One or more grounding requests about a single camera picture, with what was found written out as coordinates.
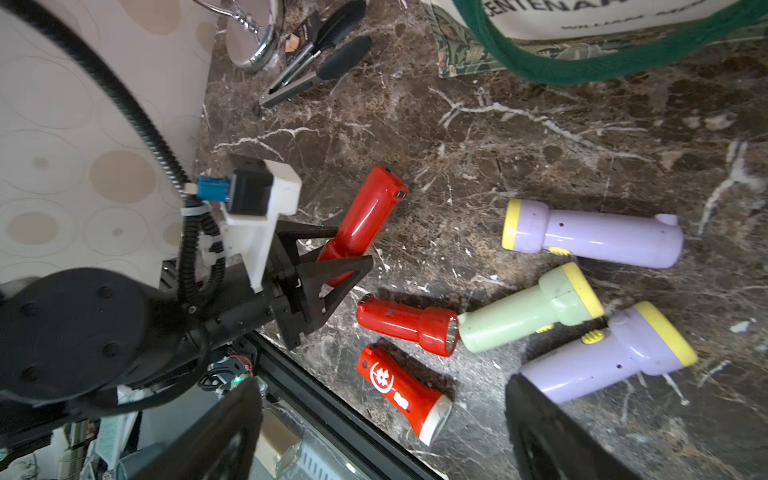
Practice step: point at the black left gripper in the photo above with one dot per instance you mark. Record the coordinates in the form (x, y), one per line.
(299, 304)

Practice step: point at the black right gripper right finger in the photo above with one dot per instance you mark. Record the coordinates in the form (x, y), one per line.
(548, 444)

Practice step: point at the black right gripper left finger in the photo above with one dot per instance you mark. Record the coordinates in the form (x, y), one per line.
(220, 445)

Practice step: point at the red flashlight horizontal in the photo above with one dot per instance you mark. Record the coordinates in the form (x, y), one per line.
(435, 330)
(371, 208)

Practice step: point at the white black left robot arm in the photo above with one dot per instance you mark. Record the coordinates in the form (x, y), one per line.
(80, 182)

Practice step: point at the cream green tote bag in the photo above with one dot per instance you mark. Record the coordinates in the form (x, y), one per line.
(575, 42)

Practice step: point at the red flashlight with logo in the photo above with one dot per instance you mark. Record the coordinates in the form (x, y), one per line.
(426, 409)

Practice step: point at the purple flashlight far right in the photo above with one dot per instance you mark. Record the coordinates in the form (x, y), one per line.
(639, 339)

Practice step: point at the green flashlight right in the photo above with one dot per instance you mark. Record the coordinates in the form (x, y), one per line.
(562, 295)

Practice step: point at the purple flashlight right horizontal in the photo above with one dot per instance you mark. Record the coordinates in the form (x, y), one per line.
(531, 227)

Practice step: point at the black metal tongs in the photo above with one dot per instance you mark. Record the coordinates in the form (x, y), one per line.
(325, 58)

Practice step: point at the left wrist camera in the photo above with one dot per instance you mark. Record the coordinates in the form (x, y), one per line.
(251, 196)

